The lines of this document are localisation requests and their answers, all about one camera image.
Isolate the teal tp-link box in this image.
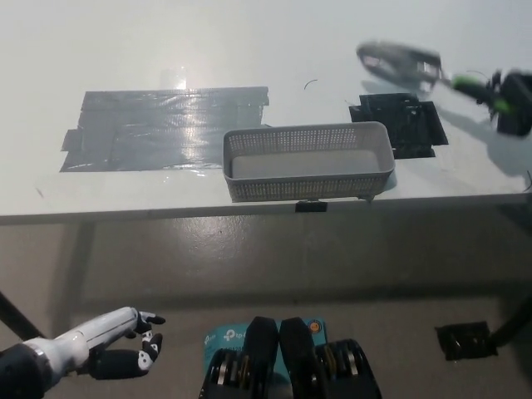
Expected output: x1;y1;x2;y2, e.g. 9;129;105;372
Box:
202;317;326;387

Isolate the garden trowel green black handle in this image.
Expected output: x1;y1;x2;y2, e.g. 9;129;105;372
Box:
356;39;515;116

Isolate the black table foot plate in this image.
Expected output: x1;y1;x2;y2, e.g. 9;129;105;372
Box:
434;320;499;362

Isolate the black tape patch on table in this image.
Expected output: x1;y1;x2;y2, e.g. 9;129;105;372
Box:
347;92;450;160

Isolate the grey duct tape patch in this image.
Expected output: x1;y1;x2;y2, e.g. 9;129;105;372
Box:
57;86;270;174

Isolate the white and black right hand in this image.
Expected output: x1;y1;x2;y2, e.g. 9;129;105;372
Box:
473;68;532;138

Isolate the grey perforated plastic basket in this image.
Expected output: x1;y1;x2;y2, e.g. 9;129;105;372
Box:
222;121;395;204

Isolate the black slanted table leg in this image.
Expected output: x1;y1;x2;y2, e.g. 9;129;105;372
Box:
489;286;532;348
0;290;47;340

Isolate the white and black left hand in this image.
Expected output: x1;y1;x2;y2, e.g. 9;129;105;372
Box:
20;306;166;382

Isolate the small black tape strip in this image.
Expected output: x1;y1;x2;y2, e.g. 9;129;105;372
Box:
294;200;328;214

